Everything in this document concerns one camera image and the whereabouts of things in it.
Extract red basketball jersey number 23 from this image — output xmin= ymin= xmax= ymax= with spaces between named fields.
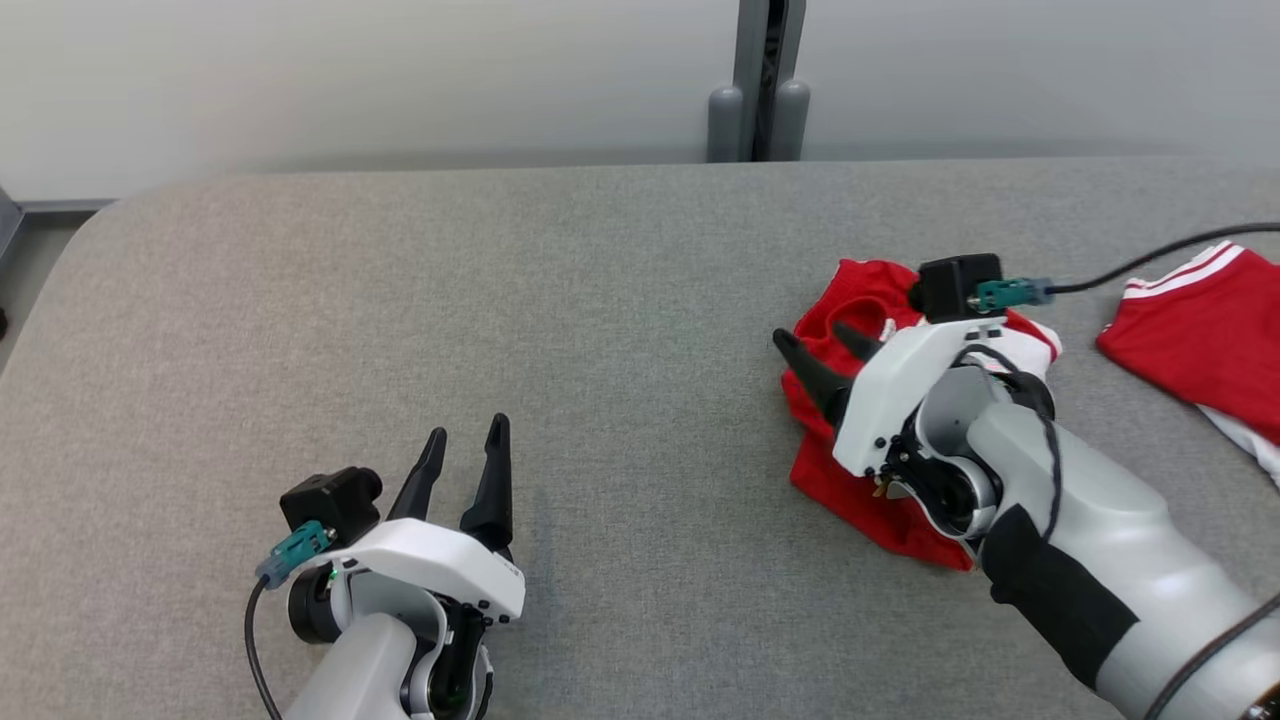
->
xmin=1097 ymin=242 xmax=1280 ymax=491

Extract grey metal partition post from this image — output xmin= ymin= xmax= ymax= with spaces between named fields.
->
xmin=707 ymin=0 xmax=812 ymax=164

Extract black right cable teal plug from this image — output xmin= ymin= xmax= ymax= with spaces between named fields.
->
xmin=970 ymin=222 xmax=1280 ymax=314

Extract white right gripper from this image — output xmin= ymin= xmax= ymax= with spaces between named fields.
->
xmin=772 ymin=316 xmax=1013 ymax=479

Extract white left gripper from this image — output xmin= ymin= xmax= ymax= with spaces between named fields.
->
xmin=318 ymin=413 xmax=528 ymax=626

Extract red shorts white side stripes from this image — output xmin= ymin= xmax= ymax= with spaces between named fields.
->
xmin=780 ymin=258 xmax=1062 ymax=574

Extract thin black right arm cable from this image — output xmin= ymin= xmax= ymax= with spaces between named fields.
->
xmin=950 ymin=345 xmax=1062 ymax=542

